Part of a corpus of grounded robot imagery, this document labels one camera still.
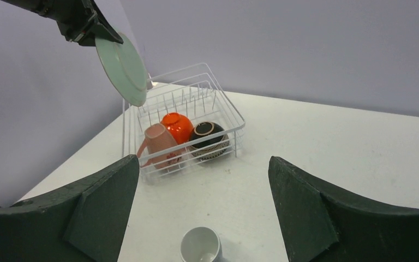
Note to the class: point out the white wire dish rack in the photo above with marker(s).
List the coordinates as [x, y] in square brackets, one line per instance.
[192, 91]

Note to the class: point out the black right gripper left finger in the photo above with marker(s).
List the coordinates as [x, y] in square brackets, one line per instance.
[84, 220]

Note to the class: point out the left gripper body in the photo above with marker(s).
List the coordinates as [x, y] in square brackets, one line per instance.
[78, 22]

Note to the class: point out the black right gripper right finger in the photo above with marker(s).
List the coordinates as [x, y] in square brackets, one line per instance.
[320, 221]

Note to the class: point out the orange bowl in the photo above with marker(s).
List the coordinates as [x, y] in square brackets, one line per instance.
[179, 126]

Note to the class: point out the black patterned bowl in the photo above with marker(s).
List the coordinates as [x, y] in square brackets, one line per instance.
[210, 147]

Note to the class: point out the pink floral mug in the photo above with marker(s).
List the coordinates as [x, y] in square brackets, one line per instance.
[158, 138]

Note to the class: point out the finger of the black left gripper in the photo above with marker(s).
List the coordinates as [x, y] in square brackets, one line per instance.
[102, 29]

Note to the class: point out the light green floral plate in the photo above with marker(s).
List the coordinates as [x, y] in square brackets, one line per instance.
[124, 68]

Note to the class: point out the white blue-handled cup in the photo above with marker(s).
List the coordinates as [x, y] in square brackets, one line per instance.
[201, 244]

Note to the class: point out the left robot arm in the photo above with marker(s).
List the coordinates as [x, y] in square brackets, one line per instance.
[51, 9]

